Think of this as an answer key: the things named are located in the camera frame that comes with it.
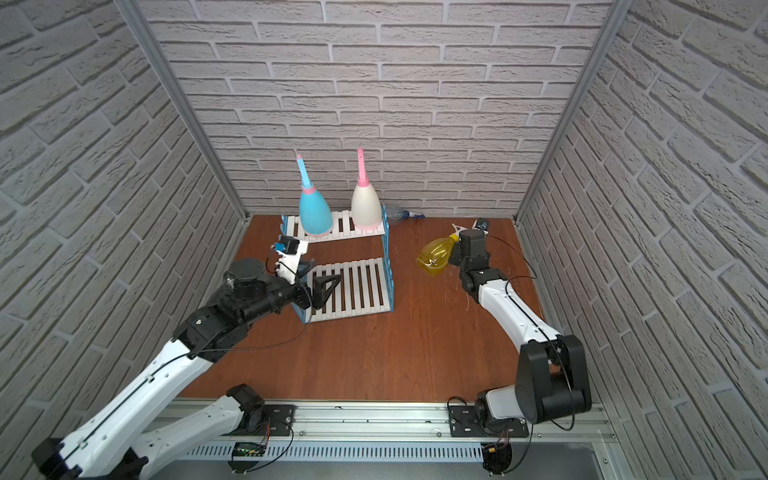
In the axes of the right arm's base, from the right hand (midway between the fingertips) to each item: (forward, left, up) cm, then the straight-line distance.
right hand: (455, 242), depth 88 cm
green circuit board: (-46, +57, -19) cm, 76 cm away
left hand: (-15, +36, +14) cm, 41 cm away
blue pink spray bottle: (-2, +39, +15) cm, 42 cm away
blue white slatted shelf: (-4, +28, -16) cm, 33 cm away
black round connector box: (-52, -3, -19) cm, 55 cm away
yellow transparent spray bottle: (-2, +7, -2) cm, 8 cm away
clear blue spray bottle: (+29, +16, -15) cm, 36 cm away
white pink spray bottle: (-1, +26, +16) cm, 30 cm away
